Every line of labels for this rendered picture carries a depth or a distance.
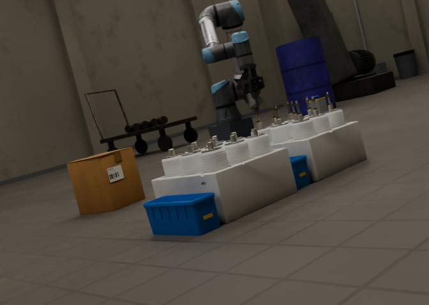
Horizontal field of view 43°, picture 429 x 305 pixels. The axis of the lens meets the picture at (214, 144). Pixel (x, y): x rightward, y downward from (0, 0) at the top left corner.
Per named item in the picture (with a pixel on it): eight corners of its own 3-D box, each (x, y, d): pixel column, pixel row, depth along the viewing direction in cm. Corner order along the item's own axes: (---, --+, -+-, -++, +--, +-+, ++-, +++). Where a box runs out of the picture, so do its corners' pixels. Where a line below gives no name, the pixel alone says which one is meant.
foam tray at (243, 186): (161, 224, 214) (150, 180, 213) (230, 196, 240) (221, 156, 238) (227, 223, 185) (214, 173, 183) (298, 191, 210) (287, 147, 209)
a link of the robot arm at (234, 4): (234, 97, 309) (211, 3, 288) (259, 91, 309) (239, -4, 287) (236, 104, 298) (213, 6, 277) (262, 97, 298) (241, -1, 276)
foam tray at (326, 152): (250, 187, 249) (240, 149, 248) (300, 166, 276) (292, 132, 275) (318, 181, 221) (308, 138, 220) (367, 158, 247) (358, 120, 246)
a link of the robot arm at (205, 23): (191, 6, 286) (201, 50, 248) (211, 1, 286) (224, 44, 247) (196, 26, 293) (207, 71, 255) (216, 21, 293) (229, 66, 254)
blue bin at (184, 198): (149, 235, 198) (140, 203, 197) (172, 225, 205) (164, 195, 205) (200, 237, 176) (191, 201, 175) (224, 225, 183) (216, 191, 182)
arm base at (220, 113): (210, 126, 303) (207, 109, 303) (230, 120, 313) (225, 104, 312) (229, 122, 292) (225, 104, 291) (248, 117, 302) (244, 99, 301)
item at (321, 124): (337, 152, 243) (327, 112, 242) (336, 154, 233) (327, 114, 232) (316, 156, 245) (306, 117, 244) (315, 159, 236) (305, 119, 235)
